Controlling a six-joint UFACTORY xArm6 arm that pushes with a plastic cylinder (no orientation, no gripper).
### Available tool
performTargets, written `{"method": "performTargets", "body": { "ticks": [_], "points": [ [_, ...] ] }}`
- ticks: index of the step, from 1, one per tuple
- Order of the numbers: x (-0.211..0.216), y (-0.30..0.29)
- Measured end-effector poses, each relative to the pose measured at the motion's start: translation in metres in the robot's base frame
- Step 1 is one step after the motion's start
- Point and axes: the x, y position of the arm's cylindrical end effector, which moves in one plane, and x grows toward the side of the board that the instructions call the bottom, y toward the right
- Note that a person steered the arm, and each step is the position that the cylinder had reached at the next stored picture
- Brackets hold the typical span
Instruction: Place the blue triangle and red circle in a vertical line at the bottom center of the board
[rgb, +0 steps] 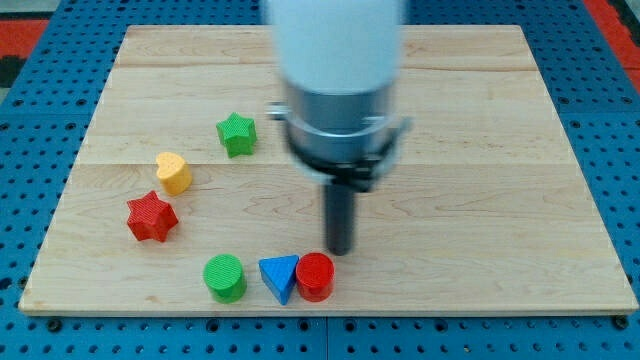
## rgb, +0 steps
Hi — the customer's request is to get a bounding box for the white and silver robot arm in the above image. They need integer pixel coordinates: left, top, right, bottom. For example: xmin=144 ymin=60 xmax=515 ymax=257
xmin=265 ymin=0 xmax=405 ymax=192

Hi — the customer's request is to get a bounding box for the blue triangle block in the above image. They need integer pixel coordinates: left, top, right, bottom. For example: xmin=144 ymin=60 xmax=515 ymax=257
xmin=258 ymin=255 xmax=299 ymax=305

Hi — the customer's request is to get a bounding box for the light wooden board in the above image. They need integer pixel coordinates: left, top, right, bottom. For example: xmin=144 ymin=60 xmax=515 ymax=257
xmin=19 ymin=26 xmax=638 ymax=317

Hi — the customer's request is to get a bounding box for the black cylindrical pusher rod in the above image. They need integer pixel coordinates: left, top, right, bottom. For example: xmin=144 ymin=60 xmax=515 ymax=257
xmin=323 ymin=185 xmax=355 ymax=256

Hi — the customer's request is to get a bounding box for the red cylinder block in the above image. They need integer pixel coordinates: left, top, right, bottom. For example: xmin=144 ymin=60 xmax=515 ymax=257
xmin=295 ymin=252 xmax=335 ymax=302

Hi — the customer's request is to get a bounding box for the green star block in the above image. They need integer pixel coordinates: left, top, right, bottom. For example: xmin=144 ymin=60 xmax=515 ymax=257
xmin=216 ymin=112 xmax=257 ymax=158

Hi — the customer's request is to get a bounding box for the green cylinder block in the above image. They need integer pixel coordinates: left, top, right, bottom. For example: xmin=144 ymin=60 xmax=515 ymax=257
xmin=203 ymin=254 xmax=247 ymax=304

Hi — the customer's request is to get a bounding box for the yellow heart block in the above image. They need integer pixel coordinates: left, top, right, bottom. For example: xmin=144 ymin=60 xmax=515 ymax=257
xmin=156 ymin=152 xmax=193 ymax=196

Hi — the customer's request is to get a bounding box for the red star block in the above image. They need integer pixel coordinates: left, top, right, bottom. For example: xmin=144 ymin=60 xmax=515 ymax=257
xmin=127 ymin=190 xmax=179 ymax=242

